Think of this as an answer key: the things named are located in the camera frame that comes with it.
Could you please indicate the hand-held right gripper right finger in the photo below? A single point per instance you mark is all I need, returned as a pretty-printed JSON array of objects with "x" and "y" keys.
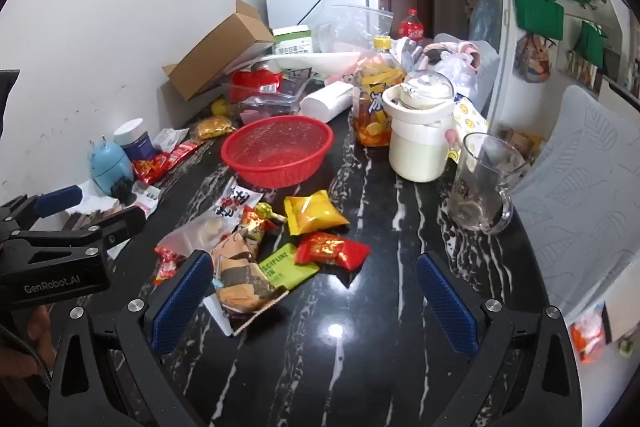
[{"x": 447, "y": 302}]

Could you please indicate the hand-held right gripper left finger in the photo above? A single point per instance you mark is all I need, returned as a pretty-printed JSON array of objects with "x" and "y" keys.
[{"x": 182, "y": 302}]

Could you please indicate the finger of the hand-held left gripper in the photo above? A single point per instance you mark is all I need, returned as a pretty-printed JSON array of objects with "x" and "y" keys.
[
  {"x": 57, "y": 199},
  {"x": 122, "y": 222}
]

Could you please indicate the small red candy packet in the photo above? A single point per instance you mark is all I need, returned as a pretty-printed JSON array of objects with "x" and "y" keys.
[{"x": 167, "y": 257}]

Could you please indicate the brown patterned snack packet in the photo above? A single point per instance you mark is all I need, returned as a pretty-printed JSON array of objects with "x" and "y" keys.
[{"x": 240, "y": 277}]

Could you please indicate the small clear zip bag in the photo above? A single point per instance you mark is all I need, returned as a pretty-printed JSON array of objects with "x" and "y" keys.
[{"x": 195, "y": 232}]

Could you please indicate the orange red snack packet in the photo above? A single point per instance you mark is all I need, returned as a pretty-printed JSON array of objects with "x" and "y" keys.
[{"x": 250, "y": 222}]

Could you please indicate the green white snack packet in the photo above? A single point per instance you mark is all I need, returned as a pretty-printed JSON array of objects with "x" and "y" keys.
[{"x": 285, "y": 267}]

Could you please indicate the white red snack packet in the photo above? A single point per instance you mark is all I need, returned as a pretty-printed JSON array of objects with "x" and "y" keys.
[{"x": 235, "y": 202}]

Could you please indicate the colourful candy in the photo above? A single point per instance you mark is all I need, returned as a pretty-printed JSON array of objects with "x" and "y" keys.
[{"x": 265, "y": 211}]

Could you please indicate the red gold-print snack packet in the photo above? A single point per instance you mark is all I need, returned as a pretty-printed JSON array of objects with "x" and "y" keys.
[{"x": 330, "y": 249}]

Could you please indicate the yellow snack packet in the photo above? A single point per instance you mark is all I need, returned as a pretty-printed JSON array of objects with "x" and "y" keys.
[{"x": 315, "y": 214}]

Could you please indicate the red plastic basket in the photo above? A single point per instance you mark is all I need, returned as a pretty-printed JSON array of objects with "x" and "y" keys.
[{"x": 300, "y": 167}]

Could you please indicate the person's left hand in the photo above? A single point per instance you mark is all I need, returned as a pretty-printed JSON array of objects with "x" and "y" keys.
[{"x": 40, "y": 332}]

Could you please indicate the white pink packet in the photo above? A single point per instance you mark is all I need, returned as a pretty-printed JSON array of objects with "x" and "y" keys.
[{"x": 147, "y": 197}]

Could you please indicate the blue toy robot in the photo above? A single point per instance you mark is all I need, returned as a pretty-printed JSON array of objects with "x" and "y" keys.
[{"x": 110, "y": 164}]

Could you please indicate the red snack bag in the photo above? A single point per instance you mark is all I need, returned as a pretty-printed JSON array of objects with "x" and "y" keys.
[{"x": 150, "y": 169}]

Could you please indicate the dark jar with white lid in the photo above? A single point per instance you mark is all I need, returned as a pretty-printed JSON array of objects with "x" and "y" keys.
[{"x": 137, "y": 147}]

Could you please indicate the long red snack packet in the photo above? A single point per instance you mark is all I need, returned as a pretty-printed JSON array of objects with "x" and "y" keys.
[{"x": 182, "y": 153}]

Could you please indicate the clear plastic wrapper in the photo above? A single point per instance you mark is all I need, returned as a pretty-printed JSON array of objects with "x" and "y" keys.
[{"x": 170, "y": 138}]

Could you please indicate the glass mug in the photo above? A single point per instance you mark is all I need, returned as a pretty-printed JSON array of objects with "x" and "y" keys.
[{"x": 475, "y": 197}]

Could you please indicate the gold snack bag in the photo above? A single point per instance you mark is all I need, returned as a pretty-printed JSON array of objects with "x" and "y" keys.
[{"x": 215, "y": 128}]

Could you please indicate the yellow round fruit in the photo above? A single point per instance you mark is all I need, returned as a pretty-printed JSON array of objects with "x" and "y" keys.
[{"x": 221, "y": 108}]

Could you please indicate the cream electric pot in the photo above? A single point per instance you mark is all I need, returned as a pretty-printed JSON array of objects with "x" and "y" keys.
[{"x": 415, "y": 147}]

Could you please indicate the brown snack box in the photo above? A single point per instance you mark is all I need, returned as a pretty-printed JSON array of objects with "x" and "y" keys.
[{"x": 522, "y": 142}]

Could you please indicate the white chair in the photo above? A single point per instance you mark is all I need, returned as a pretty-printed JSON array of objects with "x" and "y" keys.
[{"x": 585, "y": 187}]

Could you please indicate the smiley print cloth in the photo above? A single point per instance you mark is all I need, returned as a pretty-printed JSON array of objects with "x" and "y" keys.
[{"x": 470, "y": 117}]

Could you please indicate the clear plastic container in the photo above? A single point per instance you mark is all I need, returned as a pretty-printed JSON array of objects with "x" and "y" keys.
[{"x": 270, "y": 107}]

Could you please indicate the red packet with white label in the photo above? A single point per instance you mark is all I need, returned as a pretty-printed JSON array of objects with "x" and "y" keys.
[{"x": 255, "y": 82}]

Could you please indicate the open cardboard box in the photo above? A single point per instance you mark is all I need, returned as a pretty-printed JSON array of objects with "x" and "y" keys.
[{"x": 220, "y": 52}]

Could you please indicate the orange drink bottle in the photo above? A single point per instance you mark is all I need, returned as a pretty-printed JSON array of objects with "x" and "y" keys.
[{"x": 375, "y": 107}]

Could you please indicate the white plastic bag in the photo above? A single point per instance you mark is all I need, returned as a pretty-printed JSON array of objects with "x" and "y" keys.
[{"x": 465, "y": 72}]

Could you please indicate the white green box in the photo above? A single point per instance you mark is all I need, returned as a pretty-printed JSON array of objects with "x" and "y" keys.
[{"x": 292, "y": 42}]

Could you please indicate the white grey glove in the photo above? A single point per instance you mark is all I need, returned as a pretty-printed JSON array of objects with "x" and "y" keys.
[{"x": 407, "y": 54}]

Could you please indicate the patterned tote bag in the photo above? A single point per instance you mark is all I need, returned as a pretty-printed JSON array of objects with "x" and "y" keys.
[{"x": 532, "y": 62}]

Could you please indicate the white flat package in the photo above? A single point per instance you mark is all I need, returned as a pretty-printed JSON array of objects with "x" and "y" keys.
[{"x": 330, "y": 64}]

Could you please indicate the red cola bottle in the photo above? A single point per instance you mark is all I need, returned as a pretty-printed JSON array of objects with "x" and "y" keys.
[{"x": 411, "y": 27}]

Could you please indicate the large clear zip bag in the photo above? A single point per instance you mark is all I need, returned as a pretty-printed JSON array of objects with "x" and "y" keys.
[{"x": 355, "y": 27}]

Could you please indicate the large green tote bag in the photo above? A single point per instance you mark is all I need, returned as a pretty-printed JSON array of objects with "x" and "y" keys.
[{"x": 540, "y": 14}]

